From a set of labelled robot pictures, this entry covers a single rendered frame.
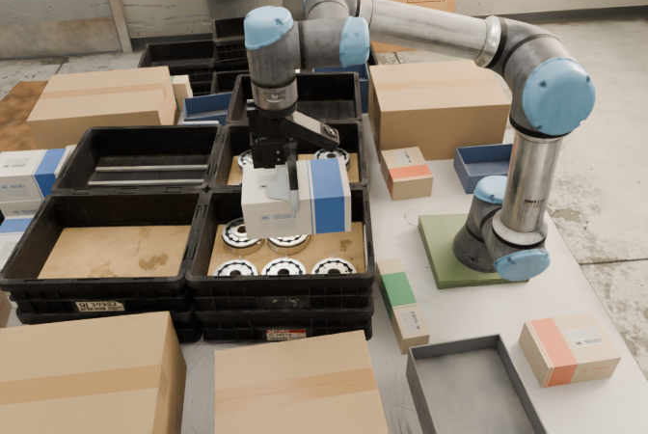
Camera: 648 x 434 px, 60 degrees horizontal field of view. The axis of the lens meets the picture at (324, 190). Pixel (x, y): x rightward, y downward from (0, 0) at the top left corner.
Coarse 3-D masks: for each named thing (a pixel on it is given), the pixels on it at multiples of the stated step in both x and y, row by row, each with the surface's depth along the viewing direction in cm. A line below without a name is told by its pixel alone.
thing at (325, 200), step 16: (304, 160) 111; (320, 160) 111; (336, 160) 110; (256, 176) 107; (272, 176) 107; (304, 176) 107; (320, 176) 106; (336, 176) 106; (256, 192) 104; (304, 192) 103; (320, 192) 103; (336, 192) 103; (256, 208) 102; (272, 208) 102; (288, 208) 103; (304, 208) 103; (320, 208) 103; (336, 208) 104; (256, 224) 104; (272, 224) 105; (288, 224) 105; (304, 224) 105; (320, 224) 106; (336, 224) 106
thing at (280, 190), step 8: (280, 168) 99; (280, 176) 99; (272, 184) 100; (280, 184) 100; (288, 184) 99; (272, 192) 100; (280, 192) 100; (288, 192) 100; (296, 192) 99; (288, 200) 100; (296, 200) 100; (296, 208) 101
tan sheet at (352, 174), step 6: (234, 156) 166; (300, 156) 165; (306, 156) 165; (312, 156) 165; (354, 156) 164; (234, 162) 164; (354, 162) 162; (234, 168) 161; (354, 168) 160; (234, 174) 159; (240, 174) 159; (348, 174) 158; (354, 174) 158; (234, 180) 157; (240, 180) 157; (348, 180) 155; (354, 180) 155
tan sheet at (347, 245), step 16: (352, 224) 142; (320, 240) 137; (336, 240) 137; (352, 240) 137; (224, 256) 134; (256, 256) 134; (272, 256) 134; (288, 256) 134; (304, 256) 134; (320, 256) 133; (336, 256) 133; (352, 256) 133; (208, 272) 130
